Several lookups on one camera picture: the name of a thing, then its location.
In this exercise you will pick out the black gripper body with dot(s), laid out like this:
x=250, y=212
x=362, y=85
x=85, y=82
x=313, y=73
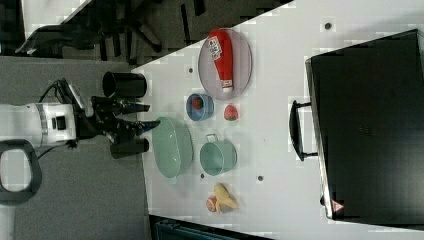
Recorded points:
x=104, y=121

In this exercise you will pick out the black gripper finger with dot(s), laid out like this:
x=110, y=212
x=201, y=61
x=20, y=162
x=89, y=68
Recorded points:
x=140, y=127
x=135, y=108

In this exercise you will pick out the black toaster oven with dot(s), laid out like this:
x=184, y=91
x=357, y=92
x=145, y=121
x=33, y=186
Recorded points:
x=367, y=104

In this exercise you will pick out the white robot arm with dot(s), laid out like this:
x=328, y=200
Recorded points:
x=29, y=127

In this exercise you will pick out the black cylinder upper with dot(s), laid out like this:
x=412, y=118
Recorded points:
x=124, y=85

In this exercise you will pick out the black cylinder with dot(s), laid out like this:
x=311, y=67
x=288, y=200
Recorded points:
x=124, y=85
x=130, y=148

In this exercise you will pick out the black cylinder lower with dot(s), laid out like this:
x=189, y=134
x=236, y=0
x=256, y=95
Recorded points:
x=130, y=148

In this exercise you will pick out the green oval basin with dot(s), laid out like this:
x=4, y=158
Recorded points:
x=172, y=146

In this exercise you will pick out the blue bowl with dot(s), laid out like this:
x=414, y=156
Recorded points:
x=202, y=114

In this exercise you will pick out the red strawberry in bowl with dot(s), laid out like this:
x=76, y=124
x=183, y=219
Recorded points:
x=197, y=103

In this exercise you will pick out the black office chair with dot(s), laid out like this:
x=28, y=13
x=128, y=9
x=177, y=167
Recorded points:
x=97, y=21

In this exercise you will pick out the red toy strawberry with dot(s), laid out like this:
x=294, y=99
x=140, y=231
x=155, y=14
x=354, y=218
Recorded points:
x=230, y=113

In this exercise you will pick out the teal crate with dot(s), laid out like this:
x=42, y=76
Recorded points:
x=177, y=230

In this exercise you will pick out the red ketchup bottle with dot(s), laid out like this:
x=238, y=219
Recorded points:
x=220, y=47

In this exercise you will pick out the peeled toy banana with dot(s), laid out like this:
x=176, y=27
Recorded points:
x=220, y=199

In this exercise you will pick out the grey round plate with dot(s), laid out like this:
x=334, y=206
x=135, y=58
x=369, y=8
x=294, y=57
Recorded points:
x=242, y=68

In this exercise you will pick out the green cup with handle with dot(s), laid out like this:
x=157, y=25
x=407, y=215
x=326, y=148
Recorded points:
x=217, y=156

